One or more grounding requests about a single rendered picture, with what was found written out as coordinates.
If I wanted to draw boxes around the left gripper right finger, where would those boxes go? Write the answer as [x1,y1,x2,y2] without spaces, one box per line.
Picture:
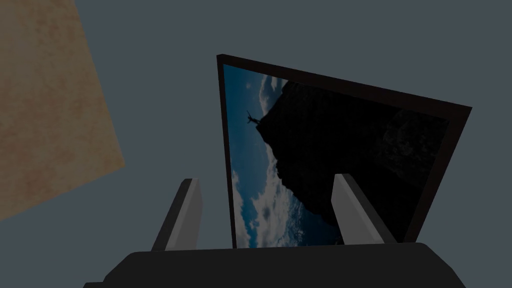
[330,173,398,246]

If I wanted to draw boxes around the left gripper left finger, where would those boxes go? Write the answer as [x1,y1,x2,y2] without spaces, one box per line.
[151,177,204,253]

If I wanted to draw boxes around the dark framed cliff sky picture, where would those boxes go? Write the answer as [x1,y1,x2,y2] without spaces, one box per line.
[215,53,473,249]

